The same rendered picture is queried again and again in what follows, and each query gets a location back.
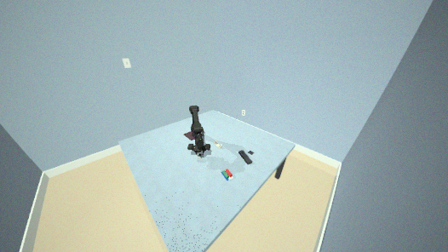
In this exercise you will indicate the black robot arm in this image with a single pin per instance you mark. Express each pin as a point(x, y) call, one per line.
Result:
point(196, 129)

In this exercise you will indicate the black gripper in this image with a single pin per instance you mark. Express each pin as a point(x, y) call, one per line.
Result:
point(205, 147)

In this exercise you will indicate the green cylinder with red end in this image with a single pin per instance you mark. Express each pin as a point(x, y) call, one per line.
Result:
point(227, 174)

